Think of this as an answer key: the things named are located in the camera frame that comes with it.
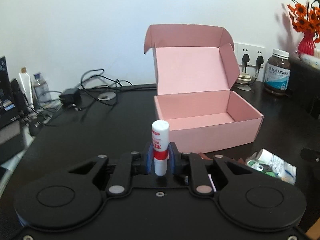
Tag white red tube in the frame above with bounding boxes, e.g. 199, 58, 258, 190
152, 120, 170, 177

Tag white sachet packet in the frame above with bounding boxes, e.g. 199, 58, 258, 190
260, 149, 297, 185

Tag black small object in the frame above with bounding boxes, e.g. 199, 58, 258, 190
300, 148, 320, 163

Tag green items plastic bag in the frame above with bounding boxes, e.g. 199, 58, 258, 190
245, 150, 279, 178

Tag round desk grommet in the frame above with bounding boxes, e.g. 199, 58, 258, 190
98, 92, 117, 101

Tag black power adapter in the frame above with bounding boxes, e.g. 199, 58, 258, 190
59, 88, 80, 105

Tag pink cardboard box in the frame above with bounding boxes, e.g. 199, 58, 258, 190
144, 24, 264, 153

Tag black computer mouse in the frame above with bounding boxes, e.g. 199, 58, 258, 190
28, 122, 43, 137

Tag beige tape roll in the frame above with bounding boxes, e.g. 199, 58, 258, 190
236, 72, 252, 84

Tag clear small bottle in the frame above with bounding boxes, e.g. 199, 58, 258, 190
33, 73, 52, 103

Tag black laptop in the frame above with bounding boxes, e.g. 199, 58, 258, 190
1, 56, 25, 164

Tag brown supplement bottle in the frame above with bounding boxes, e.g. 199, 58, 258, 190
264, 49, 291, 95

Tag black appliance box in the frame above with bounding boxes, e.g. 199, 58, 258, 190
287, 57, 320, 120

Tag white squeeze tube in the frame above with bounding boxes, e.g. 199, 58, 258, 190
19, 67, 33, 107

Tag red vase orange flowers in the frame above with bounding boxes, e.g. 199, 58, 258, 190
287, 0, 319, 56

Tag tangled black cables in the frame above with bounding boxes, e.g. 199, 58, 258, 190
24, 68, 158, 127

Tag white wall socket strip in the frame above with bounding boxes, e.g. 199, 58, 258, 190
234, 43, 267, 70

